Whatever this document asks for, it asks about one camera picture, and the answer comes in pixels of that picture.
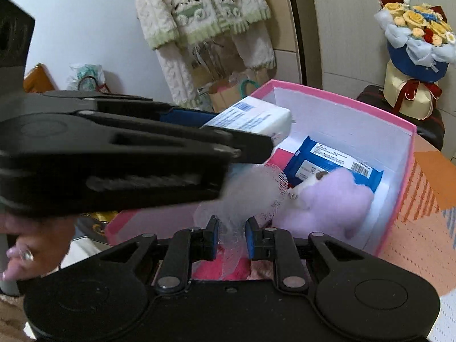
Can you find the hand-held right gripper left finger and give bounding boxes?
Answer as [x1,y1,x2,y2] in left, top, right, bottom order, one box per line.
[101,216,219,294]

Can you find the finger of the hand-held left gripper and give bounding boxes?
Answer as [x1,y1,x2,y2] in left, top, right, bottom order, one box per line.
[43,92,218,125]
[11,112,275,166]

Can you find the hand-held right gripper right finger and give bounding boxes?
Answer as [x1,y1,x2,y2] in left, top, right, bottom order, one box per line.
[246,217,360,294]

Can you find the white tissue pack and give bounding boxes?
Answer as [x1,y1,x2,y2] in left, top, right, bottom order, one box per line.
[201,96,293,141]

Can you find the floral fabric pouch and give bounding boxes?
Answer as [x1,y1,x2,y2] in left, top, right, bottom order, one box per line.
[249,260,276,280]

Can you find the white mesh bath pouf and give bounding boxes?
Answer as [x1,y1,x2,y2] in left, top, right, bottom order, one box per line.
[194,162,289,280]

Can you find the pink cardboard box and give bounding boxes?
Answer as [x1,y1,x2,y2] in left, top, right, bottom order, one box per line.
[105,79,417,257]

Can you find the white plush cat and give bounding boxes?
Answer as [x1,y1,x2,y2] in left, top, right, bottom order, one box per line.
[287,171,330,200]

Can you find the blue wet wipes pack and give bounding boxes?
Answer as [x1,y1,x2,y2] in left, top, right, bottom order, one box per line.
[283,135,383,193]

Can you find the purple plush toy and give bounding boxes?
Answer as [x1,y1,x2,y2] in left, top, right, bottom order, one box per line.
[271,167,374,241]

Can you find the person's left hand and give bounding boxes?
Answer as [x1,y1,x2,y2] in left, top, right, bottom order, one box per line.
[0,214,77,282]

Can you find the cream fleece pajama pants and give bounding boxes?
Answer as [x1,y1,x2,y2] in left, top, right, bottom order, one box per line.
[155,25,276,109]

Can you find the brown paper bag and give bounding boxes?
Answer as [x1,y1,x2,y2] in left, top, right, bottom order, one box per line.
[207,69,271,113]

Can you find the green white plastic bag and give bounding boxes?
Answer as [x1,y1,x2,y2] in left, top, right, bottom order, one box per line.
[68,63,105,91]

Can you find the cream fleece pajama top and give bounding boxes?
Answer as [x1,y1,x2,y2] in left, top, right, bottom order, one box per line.
[130,0,272,50]

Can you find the wooden nightstand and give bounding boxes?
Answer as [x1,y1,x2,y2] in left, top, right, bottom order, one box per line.
[23,63,59,93]

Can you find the black suitcase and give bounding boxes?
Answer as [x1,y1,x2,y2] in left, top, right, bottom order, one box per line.
[356,85,446,150]

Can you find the patterned tablecloth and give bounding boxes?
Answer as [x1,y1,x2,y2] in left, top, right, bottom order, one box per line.
[378,135,456,342]

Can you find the flower bouquet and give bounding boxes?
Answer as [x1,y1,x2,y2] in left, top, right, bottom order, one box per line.
[374,0,456,121]

